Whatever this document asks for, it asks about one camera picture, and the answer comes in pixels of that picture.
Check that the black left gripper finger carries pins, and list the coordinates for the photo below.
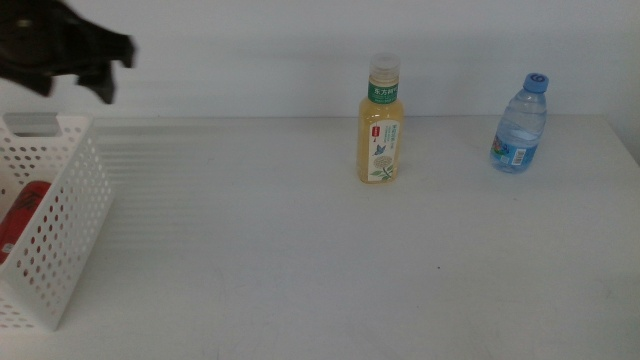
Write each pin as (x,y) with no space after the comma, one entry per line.
(124,49)
(102,82)

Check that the red soda can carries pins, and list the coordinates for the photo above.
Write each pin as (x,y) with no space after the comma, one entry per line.
(22,215)

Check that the yellow tea bottle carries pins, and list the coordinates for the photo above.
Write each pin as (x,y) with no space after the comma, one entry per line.
(380,150)

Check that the clear water bottle blue cap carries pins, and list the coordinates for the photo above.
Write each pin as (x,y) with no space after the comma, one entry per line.
(520,125)

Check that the white perforated plastic basket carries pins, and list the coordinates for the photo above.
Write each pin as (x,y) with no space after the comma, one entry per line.
(60,235)

